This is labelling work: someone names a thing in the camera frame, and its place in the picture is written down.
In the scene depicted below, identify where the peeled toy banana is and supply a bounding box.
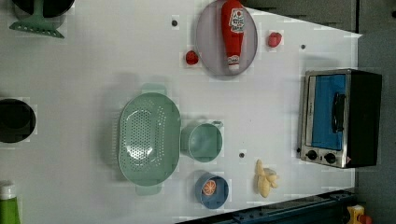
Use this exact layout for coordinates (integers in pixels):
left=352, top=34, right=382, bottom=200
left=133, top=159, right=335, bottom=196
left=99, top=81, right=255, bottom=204
left=255, top=160, right=278, bottom=198

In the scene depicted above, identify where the orange slice toy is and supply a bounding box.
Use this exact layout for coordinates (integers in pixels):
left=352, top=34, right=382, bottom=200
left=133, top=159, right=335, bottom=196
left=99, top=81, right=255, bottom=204
left=202, top=180, right=217, bottom=196

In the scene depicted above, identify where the light red toy strawberry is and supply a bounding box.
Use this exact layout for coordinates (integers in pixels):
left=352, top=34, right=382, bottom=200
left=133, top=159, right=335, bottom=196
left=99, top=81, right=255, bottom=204
left=267, top=32, right=282, bottom=48

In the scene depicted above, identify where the green measuring cup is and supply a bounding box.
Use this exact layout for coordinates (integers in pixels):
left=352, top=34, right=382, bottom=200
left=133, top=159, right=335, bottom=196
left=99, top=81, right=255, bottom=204
left=180, top=120, right=223, bottom=162

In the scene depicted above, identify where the green spatula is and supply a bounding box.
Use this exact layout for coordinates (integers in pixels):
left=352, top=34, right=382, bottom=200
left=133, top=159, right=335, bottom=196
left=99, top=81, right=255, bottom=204
left=9, top=0, right=64, bottom=38

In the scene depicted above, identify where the green perforated colander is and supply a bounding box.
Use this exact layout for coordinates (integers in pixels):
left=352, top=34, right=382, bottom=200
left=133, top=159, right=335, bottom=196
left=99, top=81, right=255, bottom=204
left=118, top=83, right=181, bottom=196

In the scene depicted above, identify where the black cylinder cup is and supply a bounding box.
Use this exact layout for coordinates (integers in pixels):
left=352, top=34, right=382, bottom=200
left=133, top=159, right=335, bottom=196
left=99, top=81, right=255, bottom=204
left=0, top=99, right=36, bottom=144
left=12, top=0, right=75, bottom=18

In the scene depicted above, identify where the dark red toy strawberry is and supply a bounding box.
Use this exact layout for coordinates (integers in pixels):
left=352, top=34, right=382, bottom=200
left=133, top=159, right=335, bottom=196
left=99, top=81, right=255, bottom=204
left=185, top=50, right=199, bottom=65

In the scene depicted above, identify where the yellow red toy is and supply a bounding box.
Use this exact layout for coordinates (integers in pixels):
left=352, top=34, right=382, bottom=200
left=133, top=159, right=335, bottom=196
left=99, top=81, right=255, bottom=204
left=347, top=204, right=373, bottom=224

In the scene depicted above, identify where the red ketchup bottle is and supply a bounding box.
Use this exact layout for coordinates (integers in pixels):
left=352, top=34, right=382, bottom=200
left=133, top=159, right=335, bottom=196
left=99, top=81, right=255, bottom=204
left=221, top=0, right=245, bottom=72

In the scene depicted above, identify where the silver black toaster oven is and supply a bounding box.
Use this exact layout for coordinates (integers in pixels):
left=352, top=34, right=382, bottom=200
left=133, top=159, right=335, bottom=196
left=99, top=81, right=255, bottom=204
left=299, top=69, right=382, bottom=169

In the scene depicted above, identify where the grey round plate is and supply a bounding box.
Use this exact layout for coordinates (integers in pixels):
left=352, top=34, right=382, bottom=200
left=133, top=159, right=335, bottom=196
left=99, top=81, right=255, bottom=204
left=195, top=0, right=258, bottom=76

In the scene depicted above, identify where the green bottle white cap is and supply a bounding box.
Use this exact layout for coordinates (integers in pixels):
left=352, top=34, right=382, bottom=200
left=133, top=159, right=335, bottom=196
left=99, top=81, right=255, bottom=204
left=0, top=181, right=21, bottom=224

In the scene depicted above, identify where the blue bowl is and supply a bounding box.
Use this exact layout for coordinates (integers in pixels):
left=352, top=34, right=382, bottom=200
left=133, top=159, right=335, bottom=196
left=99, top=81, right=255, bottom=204
left=194, top=173, right=229, bottom=209

